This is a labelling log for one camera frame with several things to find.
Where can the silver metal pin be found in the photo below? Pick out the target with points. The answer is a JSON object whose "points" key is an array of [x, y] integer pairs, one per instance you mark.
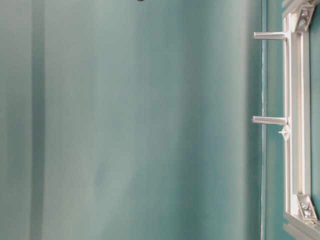
{"points": [[270, 35], [269, 120]]}

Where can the aluminium extrusion frame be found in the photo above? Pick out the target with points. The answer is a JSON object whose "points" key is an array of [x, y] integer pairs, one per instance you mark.
{"points": [[299, 210]]}

